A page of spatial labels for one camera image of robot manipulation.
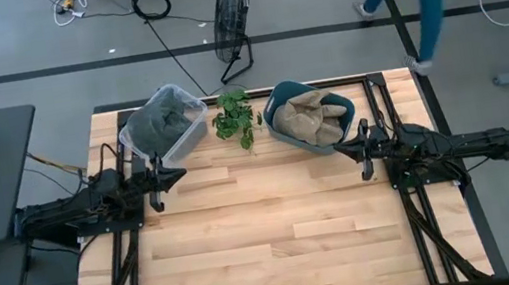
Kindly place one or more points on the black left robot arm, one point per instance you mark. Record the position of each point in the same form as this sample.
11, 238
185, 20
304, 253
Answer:
58, 212

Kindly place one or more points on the teal plastic bin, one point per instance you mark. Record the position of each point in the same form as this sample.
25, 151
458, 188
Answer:
279, 90

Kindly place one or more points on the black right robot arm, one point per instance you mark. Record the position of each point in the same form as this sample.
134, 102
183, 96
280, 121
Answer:
477, 142

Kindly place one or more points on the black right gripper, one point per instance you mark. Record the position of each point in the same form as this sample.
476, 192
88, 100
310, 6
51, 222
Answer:
376, 144

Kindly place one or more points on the green artificial plant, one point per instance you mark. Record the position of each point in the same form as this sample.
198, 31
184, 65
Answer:
233, 118

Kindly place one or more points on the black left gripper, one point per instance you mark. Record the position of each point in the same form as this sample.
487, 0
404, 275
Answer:
154, 182

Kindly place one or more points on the black aluminium table frame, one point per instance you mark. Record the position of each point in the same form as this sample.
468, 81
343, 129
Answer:
134, 282

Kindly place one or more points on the black floor fan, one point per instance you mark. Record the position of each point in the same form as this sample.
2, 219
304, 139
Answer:
229, 15

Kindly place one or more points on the clear plastic bin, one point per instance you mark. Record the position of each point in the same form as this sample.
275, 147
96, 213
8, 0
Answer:
191, 142

